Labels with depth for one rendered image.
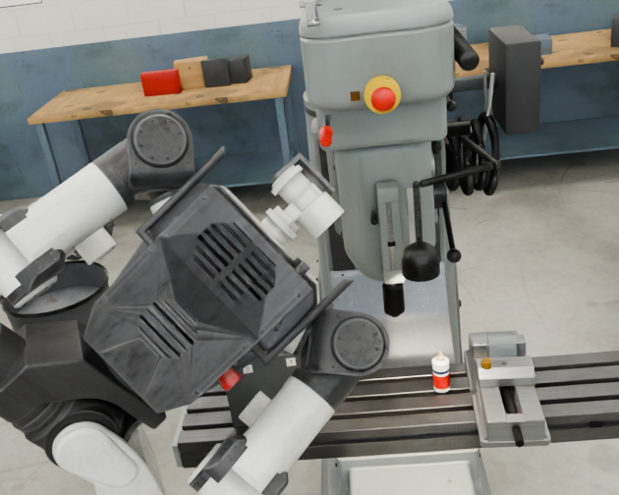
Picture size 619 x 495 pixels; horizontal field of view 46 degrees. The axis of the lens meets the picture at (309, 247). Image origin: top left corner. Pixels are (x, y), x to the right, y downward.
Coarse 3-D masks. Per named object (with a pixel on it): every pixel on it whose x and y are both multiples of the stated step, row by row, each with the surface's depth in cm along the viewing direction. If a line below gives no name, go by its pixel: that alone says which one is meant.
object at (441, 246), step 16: (304, 96) 202; (320, 160) 189; (448, 192) 198; (448, 208) 198; (320, 240) 203; (336, 240) 199; (320, 256) 206; (336, 256) 202; (320, 272) 209; (448, 272) 205; (320, 288) 214; (448, 288) 207
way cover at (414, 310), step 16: (336, 272) 204; (352, 272) 203; (352, 288) 203; (368, 288) 203; (416, 288) 202; (432, 288) 202; (336, 304) 204; (352, 304) 204; (368, 304) 203; (416, 304) 202; (432, 304) 202; (448, 304) 201; (384, 320) 203; (400, 320) 202; (416, 320) 202; (432, 320) 201; (448, 320) 201; (400, 336) 201; (416, 336) 200; (432, 336) 200; (448, 336) 199; (400, 352) 199; (416, 352) 199; (432, 352) 199; (448, 352) 198
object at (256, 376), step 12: (276, 360) 166; (288, 360) 166; (300, 360) 167; (240, 372) 166; (252, 372) 167; (264, 372) 167; (276, 372) 168; (288, 372) 168; (240, 384) 168; (252, 384) 168; (264, 384) 169; (276, 384) 169; (228, 396) 169; (240, 396) 169; (252, 396) 170; (240, 408) 171; (240, 420) 172
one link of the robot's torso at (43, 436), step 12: (60, 408) 109; (72, 408) 110; (84, 408) 111; (96, 408) 112; (108, 408) 115; (120, 408) 118; (48, 420) 109; (60, 420) 109; (72, 420) 110; (84, 420) 110; (96, 420) 111; (108, 420) 112; (120, 420) 115; (24, 432) 110; (36, 432) 109; (48, 432) 109; (120, 432) 116; (36, 444) 111; (48, 444) 110; (48, 456) 111
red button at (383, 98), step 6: (378, 90) 117; (384, 90) 117; (390, 90) 117; (372, 96) 117; (378, 96) 117; (384, 96) 117; (390, 96) 117; (372, 102) 118; (378, 102) 117; (384, 102) 117; (390, 102) 117; (378, 108) 118; (384, 108) 118; (390, 108) 118
